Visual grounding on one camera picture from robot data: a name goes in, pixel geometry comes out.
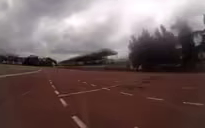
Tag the low boundary fence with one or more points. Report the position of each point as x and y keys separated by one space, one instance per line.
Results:
x=96 y=67

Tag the roofed grandstand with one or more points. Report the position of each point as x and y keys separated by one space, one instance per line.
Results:
x=90 y=57

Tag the red running track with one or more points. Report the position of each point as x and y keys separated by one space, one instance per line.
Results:
x=123 y=110

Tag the group of dark trees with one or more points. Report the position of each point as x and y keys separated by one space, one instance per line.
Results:
x=163 y=48

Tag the distant row of trees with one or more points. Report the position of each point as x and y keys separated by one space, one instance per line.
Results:
x=26 y=60

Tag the grass field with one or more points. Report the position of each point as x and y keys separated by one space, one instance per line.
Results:
x=6 y=69

